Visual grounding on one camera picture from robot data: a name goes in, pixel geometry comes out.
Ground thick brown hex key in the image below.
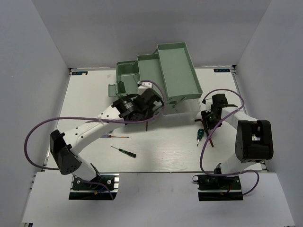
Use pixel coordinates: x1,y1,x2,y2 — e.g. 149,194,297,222
194,118,214,148

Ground stubby green screwdriver orange cap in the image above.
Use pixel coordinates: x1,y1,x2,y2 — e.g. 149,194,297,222
196,129,204,147

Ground blue red handled screwdriver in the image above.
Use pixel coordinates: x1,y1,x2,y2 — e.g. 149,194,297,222
101,134,129,139

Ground black green precision screwdriver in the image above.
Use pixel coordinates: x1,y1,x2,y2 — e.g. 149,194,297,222
111,146,136,158

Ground green cantilever toolbox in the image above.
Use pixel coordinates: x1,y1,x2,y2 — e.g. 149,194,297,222
107,42,203,119

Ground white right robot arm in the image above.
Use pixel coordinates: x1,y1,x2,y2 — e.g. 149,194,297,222
201,94,274,189

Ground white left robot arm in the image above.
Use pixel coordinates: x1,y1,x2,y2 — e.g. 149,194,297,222
50,88,164,189

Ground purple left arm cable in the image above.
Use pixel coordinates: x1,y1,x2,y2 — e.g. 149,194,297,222
24,80,168,201

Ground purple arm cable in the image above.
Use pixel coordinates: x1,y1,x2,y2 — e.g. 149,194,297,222
200,88,260,196
24,80,168,201

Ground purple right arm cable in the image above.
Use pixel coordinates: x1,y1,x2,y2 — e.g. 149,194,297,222
200,88,260,196

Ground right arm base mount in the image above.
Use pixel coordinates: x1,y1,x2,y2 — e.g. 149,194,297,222
192,174,243,201

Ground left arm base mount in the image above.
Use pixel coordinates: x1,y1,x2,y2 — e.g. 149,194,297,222
69,173,120,201

